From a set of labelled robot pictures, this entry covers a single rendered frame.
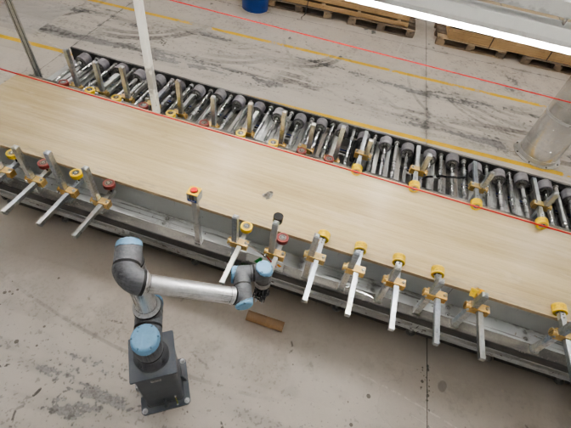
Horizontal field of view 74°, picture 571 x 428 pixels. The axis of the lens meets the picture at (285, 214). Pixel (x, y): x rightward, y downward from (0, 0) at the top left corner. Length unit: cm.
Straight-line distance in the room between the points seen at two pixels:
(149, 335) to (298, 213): 120
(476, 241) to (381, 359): 115
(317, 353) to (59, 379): 182
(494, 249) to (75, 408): 302
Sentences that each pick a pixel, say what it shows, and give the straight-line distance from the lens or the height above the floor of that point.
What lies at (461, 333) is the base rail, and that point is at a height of 69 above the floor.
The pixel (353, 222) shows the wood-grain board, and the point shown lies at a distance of 267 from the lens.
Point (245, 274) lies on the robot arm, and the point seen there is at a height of 118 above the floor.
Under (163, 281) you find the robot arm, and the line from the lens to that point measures 177.
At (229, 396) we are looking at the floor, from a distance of 297.
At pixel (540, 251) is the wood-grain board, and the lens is 321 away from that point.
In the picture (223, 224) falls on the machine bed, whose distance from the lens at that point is 276.
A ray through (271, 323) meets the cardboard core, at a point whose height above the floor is 7.
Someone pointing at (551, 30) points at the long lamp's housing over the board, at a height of 237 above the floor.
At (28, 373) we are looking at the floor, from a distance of 333.
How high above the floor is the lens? 288
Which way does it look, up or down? 50 degrees down
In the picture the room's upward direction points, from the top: 10 degrees clockwise
